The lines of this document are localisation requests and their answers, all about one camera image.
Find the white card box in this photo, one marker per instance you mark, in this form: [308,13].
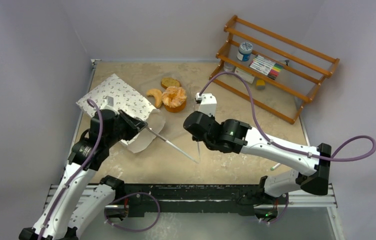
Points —
[249,78]

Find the orange wooden shelf rack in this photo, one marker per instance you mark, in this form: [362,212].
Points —
[223,55]

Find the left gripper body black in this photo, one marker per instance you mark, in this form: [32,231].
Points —
[124,130]

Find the clear plastic tray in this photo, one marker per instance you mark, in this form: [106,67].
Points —
[173,126]

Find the pack of coloured markers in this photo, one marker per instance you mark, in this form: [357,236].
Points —
[266,67]

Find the fake orange bread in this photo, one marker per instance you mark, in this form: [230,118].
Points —
[174,99]

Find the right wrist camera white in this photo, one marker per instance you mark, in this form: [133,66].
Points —
[207,103]

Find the white jar blue label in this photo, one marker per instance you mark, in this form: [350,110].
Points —
[245,50]

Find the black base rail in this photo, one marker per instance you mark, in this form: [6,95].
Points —
[136,199]

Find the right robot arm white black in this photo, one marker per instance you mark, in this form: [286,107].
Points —
[309,171]

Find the green white marker pen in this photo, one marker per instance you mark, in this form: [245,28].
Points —
[275,167]

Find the fake bread slice brown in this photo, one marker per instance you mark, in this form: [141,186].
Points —
[169,82]

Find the white patterned paper bag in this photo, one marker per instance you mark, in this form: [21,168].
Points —
[126,98]

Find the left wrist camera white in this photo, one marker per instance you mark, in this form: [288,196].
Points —
[108,102]

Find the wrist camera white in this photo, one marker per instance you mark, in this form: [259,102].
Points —
[207,103]
[108,102]

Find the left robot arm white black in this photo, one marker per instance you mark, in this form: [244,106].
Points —
[65,218]

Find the yellow grey sponge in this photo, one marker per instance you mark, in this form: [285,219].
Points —
[260,84]

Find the fake croissant tan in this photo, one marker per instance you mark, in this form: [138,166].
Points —
[157,94]

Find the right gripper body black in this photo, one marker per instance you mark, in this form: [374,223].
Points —
[200,133]

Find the metal tongs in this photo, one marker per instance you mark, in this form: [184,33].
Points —
[171,144]

